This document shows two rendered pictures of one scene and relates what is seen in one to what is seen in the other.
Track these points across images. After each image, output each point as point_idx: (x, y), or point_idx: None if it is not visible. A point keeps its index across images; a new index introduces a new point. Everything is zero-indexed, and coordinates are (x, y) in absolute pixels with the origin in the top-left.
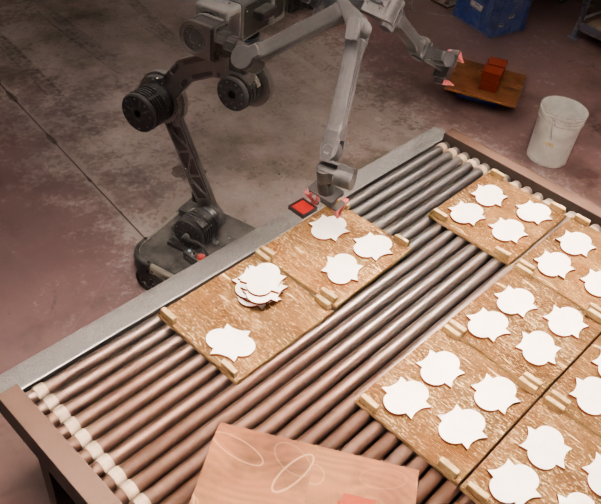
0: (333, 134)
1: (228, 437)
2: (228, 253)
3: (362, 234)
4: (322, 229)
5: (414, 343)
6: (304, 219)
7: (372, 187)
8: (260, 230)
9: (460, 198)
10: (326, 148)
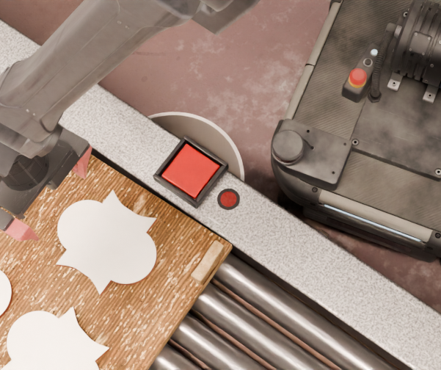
0: None
1: None
2: None
3: (103, 330)
4: (93, 226)
5: None
6: (153, 183)
7: (337, 345)
8: (89, 93)
9: None
10: None
